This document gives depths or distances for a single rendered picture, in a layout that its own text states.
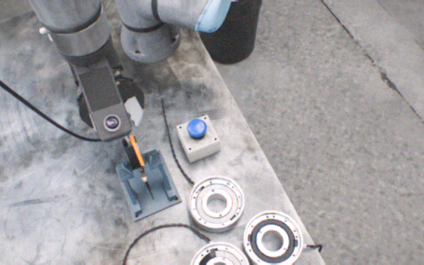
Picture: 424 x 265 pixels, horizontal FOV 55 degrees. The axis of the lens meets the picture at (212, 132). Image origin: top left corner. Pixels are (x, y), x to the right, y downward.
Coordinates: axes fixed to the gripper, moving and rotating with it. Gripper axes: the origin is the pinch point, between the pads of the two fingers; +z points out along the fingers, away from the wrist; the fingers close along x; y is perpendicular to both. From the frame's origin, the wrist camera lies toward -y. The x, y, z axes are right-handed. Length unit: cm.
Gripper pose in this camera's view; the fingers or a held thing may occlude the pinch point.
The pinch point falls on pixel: (123, 129)
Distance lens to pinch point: 70.1
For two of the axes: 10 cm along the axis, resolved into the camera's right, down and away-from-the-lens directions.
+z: 0.5, 5.1, 8.6
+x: -9.1, 3.7, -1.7
